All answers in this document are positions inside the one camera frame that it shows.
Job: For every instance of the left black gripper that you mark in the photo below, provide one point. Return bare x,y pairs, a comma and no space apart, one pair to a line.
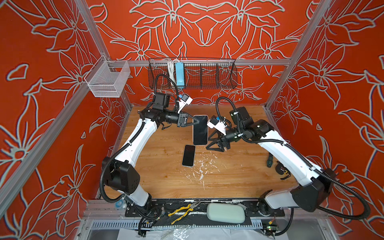
182,118

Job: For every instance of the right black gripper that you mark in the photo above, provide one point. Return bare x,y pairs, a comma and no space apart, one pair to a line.
220,144

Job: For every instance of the black phone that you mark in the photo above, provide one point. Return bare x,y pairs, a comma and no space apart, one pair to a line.
189,156
200,130

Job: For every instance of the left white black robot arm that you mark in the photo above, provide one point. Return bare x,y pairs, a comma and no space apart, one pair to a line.
119,178

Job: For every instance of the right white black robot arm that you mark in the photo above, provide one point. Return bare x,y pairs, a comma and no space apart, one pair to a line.
314,183

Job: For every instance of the black phone on table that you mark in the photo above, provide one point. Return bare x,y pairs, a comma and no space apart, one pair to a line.
189,156

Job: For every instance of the light blue box in basket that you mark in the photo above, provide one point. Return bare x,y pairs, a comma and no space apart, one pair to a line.
180,76

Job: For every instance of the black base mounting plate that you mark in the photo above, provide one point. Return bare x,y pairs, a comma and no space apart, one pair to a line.
198,218

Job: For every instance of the pale green pouch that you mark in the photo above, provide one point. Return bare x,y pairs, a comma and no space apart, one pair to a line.
226,213

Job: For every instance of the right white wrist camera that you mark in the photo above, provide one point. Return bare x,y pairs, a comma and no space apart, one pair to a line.
217,124

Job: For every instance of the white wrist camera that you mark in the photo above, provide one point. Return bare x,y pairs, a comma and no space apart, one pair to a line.
183,101
217,124

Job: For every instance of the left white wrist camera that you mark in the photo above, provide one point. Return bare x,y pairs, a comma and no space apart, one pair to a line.
183,101

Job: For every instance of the black wire wall basket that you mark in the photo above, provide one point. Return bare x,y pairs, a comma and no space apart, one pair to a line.
200,74

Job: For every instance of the black handled screwdriver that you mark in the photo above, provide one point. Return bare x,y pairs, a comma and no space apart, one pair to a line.
270,160

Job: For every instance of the yellow handled pliers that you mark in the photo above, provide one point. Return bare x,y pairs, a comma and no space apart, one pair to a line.
187,209

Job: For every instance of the clear plastic wall bin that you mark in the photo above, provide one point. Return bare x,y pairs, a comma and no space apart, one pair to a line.
107,79

